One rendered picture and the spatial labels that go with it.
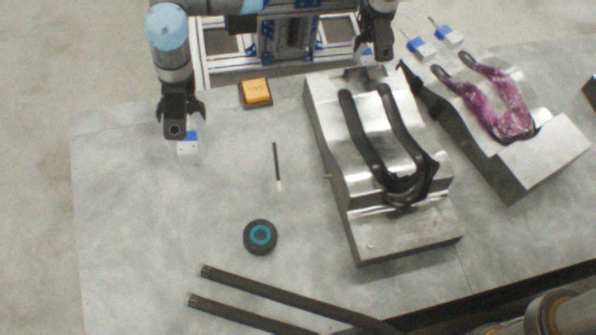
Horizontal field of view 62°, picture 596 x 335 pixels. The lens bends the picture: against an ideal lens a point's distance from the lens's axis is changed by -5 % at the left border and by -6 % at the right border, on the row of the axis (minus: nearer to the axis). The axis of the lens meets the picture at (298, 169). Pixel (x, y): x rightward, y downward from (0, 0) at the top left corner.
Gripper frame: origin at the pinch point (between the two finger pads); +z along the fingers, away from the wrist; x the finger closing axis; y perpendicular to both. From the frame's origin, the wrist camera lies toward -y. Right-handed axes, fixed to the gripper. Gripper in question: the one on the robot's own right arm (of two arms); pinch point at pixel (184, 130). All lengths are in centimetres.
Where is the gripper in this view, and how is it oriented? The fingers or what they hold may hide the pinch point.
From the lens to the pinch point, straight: 123.5
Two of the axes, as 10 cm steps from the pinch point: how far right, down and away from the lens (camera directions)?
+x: -9.9, 0.6, -1.2
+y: -1.1, -8.9, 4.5
